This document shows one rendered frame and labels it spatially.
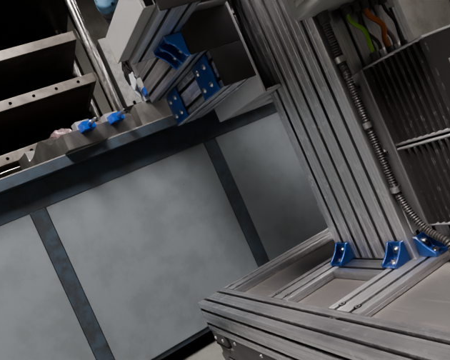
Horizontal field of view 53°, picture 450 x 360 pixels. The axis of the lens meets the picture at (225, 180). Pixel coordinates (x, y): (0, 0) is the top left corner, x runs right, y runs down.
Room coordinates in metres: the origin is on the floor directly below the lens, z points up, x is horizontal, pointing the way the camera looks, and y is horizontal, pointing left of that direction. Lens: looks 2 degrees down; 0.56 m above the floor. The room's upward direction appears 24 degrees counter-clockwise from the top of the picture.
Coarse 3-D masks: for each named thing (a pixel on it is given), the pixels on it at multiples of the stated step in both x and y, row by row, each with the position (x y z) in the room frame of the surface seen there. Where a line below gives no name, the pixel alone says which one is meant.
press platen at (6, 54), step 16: (16, 48) 2.33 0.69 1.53; (32, 48) 2.36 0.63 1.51; (48, 48) 2.40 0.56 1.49; (64, 48) 2.49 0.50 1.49; (0, 64) 2.34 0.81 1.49; (16, 64) 2.43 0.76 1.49; (32, 64) 2.52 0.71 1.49; (48, 64) 2.61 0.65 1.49; (64, 64) 2.72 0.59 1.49; (0, 80) 2.54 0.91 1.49; (16, 80) 2.64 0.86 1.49; (32, 80) 2.75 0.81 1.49; (48, 80) 2.86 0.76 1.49; (64, 80) 2.99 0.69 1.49; (0, 96) 2.78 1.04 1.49
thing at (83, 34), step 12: (72, 0) 2.37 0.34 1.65; (72, 12) 2.36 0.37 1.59; (84, 24) 2.37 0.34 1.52; (84, 36) 2.36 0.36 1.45; (84, 48) 2.37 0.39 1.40; (96, 60) 2.36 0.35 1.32; (96, 72) 2.36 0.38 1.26; (108, 84) 2.36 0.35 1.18; (108, 96) 2.36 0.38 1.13; (120, 108) 2.37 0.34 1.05; (96, 120) 2.99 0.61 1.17
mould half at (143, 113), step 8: (136, 104) 1.63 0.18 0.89; (144, 104) 1.64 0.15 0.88; (152, 104) 1.65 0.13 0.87; (160, 104) 1.66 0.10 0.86; (128, 112) 1.94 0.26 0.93; (136, 112) 1.63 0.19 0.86; (144, 112) 1.64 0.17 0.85; (152, 112) 1.65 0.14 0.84; (160, 112) 1.66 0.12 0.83; (168, 112) 1.67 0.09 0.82; (136, 120) 1.68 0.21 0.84; (144, 120) 1.63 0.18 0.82; (152, 120) 1.64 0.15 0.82
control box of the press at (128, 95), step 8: (104, 40) 2.52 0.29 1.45; (96, 48) 2.60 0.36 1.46; (104, 48) 2.52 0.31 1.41; (104, 56) 2.52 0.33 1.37; (112, 56) 2.52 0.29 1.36; (104, 64) 2.59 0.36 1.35; (112, 64) 2.52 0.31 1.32; (120, 64) 2.53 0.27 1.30; (112, 72) 2.51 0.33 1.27; (120, 72) 2.53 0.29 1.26; (112, 80) 2.57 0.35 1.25; (120, 80) 2.52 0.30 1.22; (120, 88) 2.51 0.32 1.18; (128, 88) 2.53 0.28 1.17; (120, 96) 2.56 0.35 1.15; (128, 96) 2.52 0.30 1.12; (136, 96) 2.54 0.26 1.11; (128, 104) 2.51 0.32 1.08
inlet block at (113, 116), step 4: (112, 112) 1.55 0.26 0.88; (116, 112) 1.52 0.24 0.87; (120, 112) 1.49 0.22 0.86; (124, 112) 1.48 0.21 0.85; (104, 116) 1.53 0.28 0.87; (108, 116) 1.52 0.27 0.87; (112, 116) 1.50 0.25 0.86; (116, 116) 1.51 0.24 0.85; (120, 116) 1.52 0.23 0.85; (104, 120) 1.54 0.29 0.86; (108, 120) 1.53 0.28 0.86; (112, 120) 1.51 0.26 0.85; (116, 120) 1.51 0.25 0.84; (120, 120) 1.53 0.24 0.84
